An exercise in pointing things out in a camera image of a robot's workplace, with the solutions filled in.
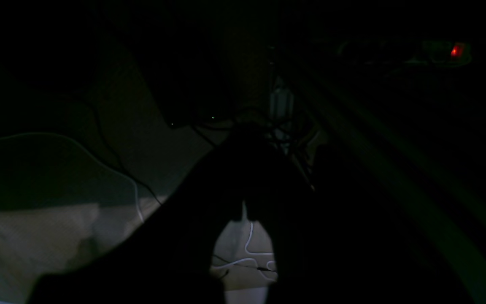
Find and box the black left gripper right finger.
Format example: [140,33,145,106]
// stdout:
[243,133,474,304]

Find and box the white cable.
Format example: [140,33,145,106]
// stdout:
[0,72,144,222]

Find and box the power strip with red switch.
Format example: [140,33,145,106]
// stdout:
[337,40,471,67]

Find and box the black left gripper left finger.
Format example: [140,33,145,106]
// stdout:
[28,128,251,304]

